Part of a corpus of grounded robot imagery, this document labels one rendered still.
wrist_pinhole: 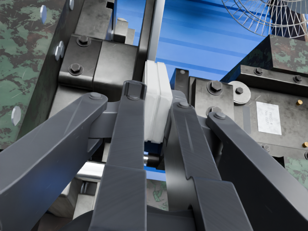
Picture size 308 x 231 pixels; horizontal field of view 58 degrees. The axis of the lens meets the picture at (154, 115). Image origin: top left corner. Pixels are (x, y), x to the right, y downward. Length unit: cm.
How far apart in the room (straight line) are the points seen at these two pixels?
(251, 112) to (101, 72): 33
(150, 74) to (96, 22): 42
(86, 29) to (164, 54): 166
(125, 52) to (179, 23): 195
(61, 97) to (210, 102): 28
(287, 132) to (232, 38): 193
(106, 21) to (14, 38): 20
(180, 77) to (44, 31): 30
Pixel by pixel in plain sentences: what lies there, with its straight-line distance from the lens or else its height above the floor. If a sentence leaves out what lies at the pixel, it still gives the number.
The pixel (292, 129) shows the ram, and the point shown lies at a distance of 66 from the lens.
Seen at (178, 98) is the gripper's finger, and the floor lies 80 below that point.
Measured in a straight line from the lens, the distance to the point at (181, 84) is 61.
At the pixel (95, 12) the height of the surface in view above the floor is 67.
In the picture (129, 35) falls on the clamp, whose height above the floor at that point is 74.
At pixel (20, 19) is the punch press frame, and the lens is 47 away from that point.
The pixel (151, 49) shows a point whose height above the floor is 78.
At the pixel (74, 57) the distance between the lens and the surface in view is 49.
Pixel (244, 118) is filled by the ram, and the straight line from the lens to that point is 61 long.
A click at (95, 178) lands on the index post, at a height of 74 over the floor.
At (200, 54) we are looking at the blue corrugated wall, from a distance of 230.
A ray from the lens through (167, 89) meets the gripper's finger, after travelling 15.
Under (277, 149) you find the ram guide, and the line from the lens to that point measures 57.
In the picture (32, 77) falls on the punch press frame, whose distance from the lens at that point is 40.
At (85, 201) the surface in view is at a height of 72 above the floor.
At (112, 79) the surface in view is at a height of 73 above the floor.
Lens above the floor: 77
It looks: 6 degrees up
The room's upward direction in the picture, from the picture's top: 100 degrees clockwise
